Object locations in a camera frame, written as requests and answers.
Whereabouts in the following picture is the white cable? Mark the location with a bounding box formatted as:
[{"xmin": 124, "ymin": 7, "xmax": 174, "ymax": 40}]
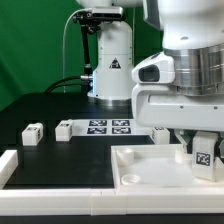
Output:
[{"xmin": 61, "ymin": 9, "xmax": 88, "ymax": 94}]

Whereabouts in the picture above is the white square table top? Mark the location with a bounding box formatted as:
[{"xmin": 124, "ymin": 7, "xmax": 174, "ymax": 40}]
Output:
[{"xmin": 111, "ymin": 144, "xmax": 224, "ymax": 188}]

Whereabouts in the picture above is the white U-shaped obstacle wall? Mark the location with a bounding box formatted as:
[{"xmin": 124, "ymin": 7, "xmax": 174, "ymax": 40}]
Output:
[{"xmin": 0, "ymin": 150, "xmax": 224, "ymax": 216}]

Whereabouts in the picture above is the white sheet with fiducial markers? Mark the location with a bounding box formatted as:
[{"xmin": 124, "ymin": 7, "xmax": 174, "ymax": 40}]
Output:
[{"xmin": 73, "ymin": 119, "xmax": 151, "ymax": 136}]

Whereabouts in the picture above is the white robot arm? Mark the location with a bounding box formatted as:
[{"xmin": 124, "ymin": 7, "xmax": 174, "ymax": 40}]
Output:
[{"xmin": 76, "ymin": 0, "xmax": 224, "ymax": 132}]

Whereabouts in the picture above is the black camera on stand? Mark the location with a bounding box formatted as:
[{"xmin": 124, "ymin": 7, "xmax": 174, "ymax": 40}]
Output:
[{"xmin": 72, "ymin": 6, "xmax": 124, "ymax": 76}]

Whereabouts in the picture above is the black cable bundle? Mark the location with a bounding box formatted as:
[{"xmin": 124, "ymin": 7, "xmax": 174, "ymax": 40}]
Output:
[{"xmin": 43, "ymin": 76, "xmax": 93, "ymax": 94}]

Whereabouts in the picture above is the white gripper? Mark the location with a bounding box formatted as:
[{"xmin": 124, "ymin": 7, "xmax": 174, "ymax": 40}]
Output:
[{"xmin": 132, "ymin": 52, "xmax": 224, "ymax": 158}]

